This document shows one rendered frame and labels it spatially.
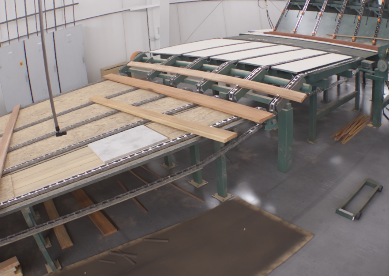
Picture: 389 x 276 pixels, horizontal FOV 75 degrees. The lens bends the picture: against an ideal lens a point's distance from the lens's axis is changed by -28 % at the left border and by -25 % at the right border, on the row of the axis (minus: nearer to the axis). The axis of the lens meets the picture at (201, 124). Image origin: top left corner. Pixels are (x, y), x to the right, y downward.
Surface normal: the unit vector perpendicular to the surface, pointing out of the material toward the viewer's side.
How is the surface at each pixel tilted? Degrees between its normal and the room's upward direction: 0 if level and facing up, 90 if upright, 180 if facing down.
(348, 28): 47
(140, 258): 0
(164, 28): 99
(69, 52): 90
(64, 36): 90
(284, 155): 90
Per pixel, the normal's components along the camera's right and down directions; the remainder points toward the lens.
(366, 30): -0.64, -0.43
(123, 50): 0.77, 0.15
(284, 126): -0.79, 0.29
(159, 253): -0.10, -0.93
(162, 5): 0.62, 0.37
